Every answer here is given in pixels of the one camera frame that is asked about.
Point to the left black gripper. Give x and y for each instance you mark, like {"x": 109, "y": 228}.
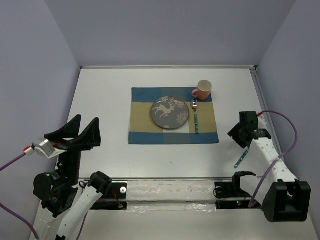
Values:
{"x": 87, "y": 138}

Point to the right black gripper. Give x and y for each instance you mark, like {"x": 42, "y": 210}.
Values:
{"x": 233, "y": 132}

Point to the pink ceramic mug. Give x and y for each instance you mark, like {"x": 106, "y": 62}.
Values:
{"x": 203, "y": 90}

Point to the teal handled metal spoon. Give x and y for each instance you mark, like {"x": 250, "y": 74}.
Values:
{"x": 194, "y": 106}

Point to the blue yellow checked placemat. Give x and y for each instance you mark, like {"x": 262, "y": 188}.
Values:
{"x": 144, "y": 131}

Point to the grey reindeer plate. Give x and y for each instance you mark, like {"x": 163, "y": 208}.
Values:
{"x": 170, "y": 112}

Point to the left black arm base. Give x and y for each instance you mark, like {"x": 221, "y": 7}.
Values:
{"x": 115, "y": 199}

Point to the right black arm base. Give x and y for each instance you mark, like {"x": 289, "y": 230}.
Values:
{"x": 227, "y": 198}

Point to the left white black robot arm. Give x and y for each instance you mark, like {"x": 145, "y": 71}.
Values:
{"x": 61, "y": 211}

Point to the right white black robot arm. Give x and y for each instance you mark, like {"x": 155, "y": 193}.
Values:
{"x": 282, "y": 196}

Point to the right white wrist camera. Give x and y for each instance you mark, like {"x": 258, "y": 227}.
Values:
{"x": 262, "y": 123}

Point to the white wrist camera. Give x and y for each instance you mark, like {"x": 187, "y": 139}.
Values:
{"x": 44, "y": 148}
{"x": 262, "y": 123}

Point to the teal handled metal fork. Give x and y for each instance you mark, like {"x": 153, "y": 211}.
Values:
{"x": 241, "y": 159}

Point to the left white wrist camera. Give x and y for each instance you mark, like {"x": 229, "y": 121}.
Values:
{"x": 44, "y": 148}

